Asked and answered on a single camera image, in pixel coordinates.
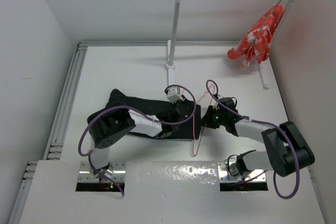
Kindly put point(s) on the aluminium table edge rail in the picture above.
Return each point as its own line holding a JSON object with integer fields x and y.
{"x": 156, "y": 191}

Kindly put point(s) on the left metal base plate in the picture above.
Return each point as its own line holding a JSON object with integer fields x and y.
{"x": 115, "y": 171}

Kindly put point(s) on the black trousers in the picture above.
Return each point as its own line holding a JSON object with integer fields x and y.
{"x": 153, "y": 108}

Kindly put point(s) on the red white patterned garment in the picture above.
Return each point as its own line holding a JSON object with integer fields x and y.
{"x": 241, "y": 48}

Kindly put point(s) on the metal base plate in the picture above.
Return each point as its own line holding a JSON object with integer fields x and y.
{"x": 228, "y": 173}
{"x": 115, "y": 171}

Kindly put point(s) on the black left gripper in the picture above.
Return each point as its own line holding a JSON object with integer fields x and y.
{"x": 189, "y": 103}

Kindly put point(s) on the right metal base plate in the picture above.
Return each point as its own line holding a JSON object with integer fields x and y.
{"x": 228, "y": 173}

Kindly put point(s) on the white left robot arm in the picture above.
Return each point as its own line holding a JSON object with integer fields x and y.
{"x": 153, "y": 119}

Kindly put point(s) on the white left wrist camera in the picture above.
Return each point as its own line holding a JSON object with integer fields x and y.
{"x": 173, "y": 94}

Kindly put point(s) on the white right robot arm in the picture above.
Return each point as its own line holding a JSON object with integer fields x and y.
{"x": 285, "y": 145}

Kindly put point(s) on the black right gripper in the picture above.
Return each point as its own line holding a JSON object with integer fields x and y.
{"x": 209, "y": 124}

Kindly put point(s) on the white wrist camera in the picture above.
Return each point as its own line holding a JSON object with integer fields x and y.
{"x": 216, "y": 98}
{"x": 173, "y": 94}

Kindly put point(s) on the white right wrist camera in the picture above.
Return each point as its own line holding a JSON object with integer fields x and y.
{"x": 216, "y": 98}

